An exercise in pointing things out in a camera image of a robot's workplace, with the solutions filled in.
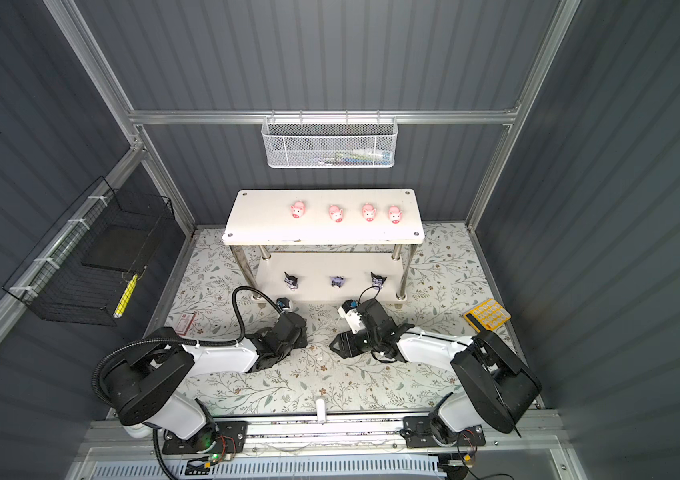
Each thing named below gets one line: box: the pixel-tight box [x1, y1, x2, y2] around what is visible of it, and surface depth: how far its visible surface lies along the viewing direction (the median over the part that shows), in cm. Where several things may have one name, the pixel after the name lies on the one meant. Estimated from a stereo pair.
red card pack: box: [175, 311, 197, 336], surface depth 95 cm
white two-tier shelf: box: [222, 189, 425, 302], surface depth 79 cm
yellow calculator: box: [463, 298, 512, 333], surface depth 96 cm
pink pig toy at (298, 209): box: [290, 201, 307, 219], surface depth 77 cm
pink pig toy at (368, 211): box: [362, 203, 376, 222], surface depth 75 cm
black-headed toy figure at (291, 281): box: [284, 271, 299, 291], surface depth 93 cm
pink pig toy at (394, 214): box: [388, 205, 403, 225], surface depth 75 cm
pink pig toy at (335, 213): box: [328, 204, 344, 223], surface depth 75 cm
